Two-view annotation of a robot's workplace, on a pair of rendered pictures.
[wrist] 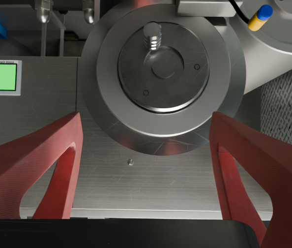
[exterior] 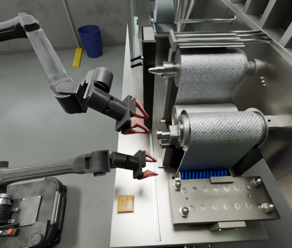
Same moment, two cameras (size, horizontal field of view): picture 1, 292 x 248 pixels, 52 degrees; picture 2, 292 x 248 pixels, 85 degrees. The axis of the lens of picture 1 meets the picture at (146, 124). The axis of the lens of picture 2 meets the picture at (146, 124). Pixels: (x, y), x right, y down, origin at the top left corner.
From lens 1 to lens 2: 0.53 m
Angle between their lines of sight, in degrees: 86
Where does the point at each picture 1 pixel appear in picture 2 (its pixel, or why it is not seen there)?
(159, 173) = not seen: outside the picture
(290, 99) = (207, 95)
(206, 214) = not seen: outside the picture
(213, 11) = (173, 129)
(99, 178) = not seen: outside the picture
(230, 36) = not seen: hidden behind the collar
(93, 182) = not seen: outside the picture
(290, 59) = (179, 109)
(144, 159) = not seen: outside the picture
